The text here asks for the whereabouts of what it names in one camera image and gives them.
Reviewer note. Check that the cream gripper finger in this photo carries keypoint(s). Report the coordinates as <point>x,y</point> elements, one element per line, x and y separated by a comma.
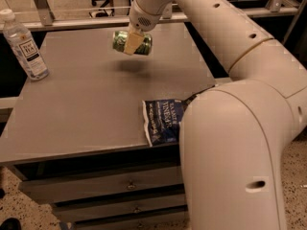
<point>133,42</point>

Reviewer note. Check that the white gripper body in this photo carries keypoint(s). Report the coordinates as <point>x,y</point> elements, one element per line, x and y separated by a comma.
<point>139,17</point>

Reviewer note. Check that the green soda can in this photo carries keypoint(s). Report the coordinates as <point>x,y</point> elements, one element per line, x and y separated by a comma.
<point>119,39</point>

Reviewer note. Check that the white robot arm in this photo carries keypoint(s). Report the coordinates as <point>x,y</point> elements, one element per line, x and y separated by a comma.
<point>232,136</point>

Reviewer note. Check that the blue Kettle chips bag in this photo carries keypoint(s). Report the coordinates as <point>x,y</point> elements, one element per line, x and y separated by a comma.
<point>162,119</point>

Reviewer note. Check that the grey drawer cabinet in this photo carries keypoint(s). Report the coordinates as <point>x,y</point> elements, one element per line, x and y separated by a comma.
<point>86,116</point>

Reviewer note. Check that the clear plastic water bottle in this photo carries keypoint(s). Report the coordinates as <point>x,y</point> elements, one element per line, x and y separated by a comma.
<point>23,46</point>

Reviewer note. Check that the top drawer with knob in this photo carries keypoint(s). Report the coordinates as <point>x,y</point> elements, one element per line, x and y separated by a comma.
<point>55,190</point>

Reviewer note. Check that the drawer with knob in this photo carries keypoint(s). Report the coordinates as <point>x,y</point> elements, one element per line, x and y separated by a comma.
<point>55,190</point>
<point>101,210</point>
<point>137,221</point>

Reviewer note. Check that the middle drawer with knob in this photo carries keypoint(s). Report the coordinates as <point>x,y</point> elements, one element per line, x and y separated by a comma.
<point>101,210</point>

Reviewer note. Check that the bottom drawer with knob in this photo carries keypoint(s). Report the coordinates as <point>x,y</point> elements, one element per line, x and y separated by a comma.
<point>137,221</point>

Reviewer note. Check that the black shoe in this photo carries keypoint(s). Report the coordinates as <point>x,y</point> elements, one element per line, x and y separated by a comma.
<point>11,224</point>

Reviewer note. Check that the metal railing frame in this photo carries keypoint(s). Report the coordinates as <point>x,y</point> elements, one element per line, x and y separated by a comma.
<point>47,15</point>

